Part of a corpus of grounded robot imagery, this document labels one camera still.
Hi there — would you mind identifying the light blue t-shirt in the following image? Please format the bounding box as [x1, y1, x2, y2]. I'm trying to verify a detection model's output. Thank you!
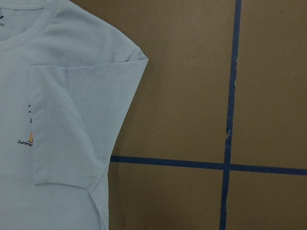
[0, 0, 148, 230]

